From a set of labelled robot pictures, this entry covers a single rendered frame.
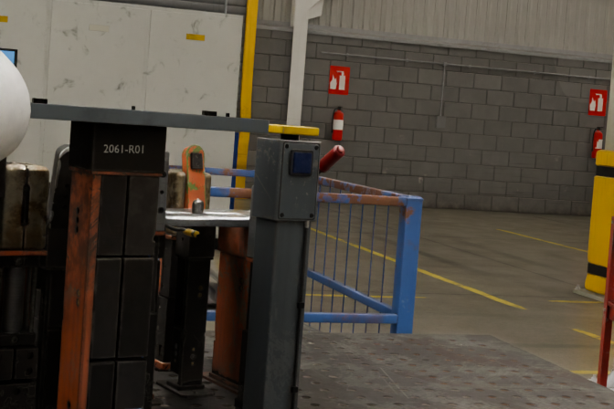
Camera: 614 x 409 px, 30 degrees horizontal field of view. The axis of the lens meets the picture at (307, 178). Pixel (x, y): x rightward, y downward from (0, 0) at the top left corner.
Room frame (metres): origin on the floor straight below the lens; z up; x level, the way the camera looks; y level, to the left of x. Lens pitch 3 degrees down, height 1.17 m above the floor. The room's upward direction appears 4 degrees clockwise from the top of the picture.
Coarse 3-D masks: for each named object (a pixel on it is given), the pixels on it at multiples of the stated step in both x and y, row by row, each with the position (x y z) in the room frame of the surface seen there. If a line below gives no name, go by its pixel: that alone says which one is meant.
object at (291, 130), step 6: (270, 126) 1.60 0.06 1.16; (276, 126) 1.59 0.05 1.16; (282, 126) 1.57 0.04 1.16; (288, 126) 1.58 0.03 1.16; (294, 126) 1.58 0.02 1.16; (300, 126) 1.60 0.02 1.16; (270, 132) 1.60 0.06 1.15; (276, 132) 1.59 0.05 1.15; (282, 132) 1.57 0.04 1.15; (288, 132) 1.58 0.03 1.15; (294, 132) 1.58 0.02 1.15; (300, 132) 1.59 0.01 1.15; (306, 132) 1.59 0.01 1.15; (312, 132) 1.60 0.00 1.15; (318, 132) 1.60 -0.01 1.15; (282, 138) 1.60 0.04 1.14; (288, 138) 1.60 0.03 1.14; (294, 138) 1.60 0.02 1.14
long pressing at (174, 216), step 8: (168, 208) 1.96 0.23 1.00; (176, 208) 1.97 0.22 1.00; (184, 208) 1.98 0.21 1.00; (168, 216) 1.79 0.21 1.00; (176, 216) 1.79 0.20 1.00; (184, 216) 1.80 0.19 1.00; (192, 216) 1.81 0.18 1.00; (200, 216) 1.82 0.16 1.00; (208, 216) 1.83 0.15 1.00; (216, 216) 1.83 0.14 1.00; (224, 216) 1.85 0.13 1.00; (232, 216) 1.86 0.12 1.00; (240, 216) 1.87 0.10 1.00; (248, 216) 1.88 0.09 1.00; (168, 224) 1.78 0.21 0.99; (176, 224) 1.79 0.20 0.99; (184, 224) 1.80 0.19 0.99; (192, 224) 1.81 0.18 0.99; (200, 224) 1.81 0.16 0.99; (208, 224) 1.82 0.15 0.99; (216, 224) 1.83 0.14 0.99; (224, 224) 1.84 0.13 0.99; (232, 224) 1.85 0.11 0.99; (240, 224) 1.85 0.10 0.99; (248, 224) 1.86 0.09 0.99
